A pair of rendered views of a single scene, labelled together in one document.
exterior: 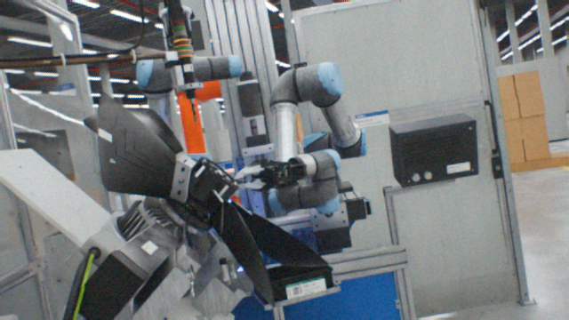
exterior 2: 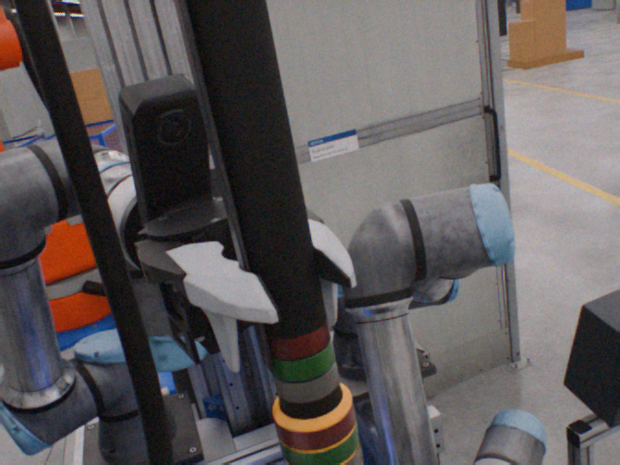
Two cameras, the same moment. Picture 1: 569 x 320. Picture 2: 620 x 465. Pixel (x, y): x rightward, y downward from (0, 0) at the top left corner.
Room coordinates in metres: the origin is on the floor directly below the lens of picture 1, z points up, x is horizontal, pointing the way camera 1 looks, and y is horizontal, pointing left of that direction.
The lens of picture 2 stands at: (1.10, 0.28, 1.76)
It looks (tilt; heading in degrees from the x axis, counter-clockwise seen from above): 20 degrees down; 342
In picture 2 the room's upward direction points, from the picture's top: 11 degrees counter-clockwise
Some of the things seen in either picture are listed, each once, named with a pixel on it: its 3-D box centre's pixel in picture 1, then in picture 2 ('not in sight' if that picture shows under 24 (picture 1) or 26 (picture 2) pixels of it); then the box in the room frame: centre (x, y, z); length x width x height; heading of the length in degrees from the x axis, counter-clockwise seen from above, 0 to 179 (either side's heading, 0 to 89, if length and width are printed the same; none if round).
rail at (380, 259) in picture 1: (272, 277); not in sight; (1.72, 0.11, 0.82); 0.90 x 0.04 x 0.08; 90
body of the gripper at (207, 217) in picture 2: (178, 31); (199, 257); (1.48, 0.23, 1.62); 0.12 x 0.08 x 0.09; 10
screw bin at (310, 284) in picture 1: (292, 281); not in sight; (1.55, 0.04, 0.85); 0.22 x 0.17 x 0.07; 105
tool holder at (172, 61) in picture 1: (183, 71); not in sight; (1.35, 0.22, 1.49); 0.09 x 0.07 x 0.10; 125
